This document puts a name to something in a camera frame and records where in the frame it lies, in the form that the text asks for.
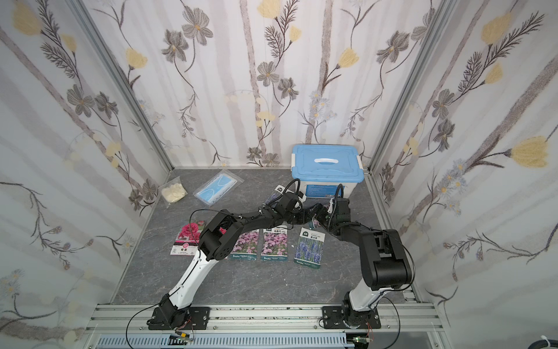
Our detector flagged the lavender seed packet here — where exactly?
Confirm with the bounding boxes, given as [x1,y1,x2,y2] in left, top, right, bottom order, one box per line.
[265,185,285,205]
[294,228,326,269]

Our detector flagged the pink cosmos seed packet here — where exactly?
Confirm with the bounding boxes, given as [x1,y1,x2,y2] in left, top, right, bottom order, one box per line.
[308,219,321,231]
[261,226,288,261]

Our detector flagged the white back-side seed packet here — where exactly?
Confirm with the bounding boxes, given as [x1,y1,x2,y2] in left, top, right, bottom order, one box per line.
[229,230,260,261]

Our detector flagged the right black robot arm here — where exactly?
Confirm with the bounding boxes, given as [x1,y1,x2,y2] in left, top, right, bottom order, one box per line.
[311,198,415,330]

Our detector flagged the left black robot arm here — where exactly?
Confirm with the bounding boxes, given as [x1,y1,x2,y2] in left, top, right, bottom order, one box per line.
[147,193,321,330]

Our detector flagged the blue lidded storage box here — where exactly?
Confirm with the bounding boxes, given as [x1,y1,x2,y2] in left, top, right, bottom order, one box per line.
[291,144,364,199]

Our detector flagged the bagged blue face masks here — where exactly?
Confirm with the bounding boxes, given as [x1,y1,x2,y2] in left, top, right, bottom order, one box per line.
[195,170,244,206]

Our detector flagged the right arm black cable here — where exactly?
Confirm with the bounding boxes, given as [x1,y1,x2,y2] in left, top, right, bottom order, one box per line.
[328,182,416,349]

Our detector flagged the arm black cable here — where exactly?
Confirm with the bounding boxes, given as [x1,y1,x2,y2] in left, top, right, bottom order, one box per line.
[328,182,416,349]
[125,177,302,349]

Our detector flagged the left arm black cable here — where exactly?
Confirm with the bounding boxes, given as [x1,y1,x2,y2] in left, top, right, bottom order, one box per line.
[125,177,302,349]

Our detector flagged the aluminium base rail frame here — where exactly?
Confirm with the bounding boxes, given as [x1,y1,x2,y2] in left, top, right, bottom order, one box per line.
[80,302,451,348]

